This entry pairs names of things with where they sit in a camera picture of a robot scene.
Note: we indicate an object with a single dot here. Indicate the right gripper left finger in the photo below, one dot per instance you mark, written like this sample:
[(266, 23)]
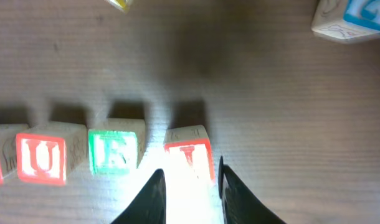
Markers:
[(149, 205)]

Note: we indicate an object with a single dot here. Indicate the blue 2 block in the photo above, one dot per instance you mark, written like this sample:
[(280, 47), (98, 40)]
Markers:
[(347, 21)]

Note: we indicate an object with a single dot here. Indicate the red E block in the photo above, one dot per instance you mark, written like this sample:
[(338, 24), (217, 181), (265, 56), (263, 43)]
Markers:
[(8, 158)]

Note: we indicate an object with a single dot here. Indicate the red U block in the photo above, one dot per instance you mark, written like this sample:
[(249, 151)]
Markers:
[(48, 153)]

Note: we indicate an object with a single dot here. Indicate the white K block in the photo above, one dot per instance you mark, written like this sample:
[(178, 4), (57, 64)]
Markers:
[(122, 5)]

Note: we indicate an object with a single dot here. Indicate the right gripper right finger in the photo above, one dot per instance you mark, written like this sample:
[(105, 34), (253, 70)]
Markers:
[(239, 204)]

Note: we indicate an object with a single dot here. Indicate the red I block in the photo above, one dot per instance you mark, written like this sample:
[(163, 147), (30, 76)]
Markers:
[(191, 146)]

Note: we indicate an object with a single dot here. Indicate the green R block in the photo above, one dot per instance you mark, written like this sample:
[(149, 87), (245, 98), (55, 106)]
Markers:
[(116, 146)]

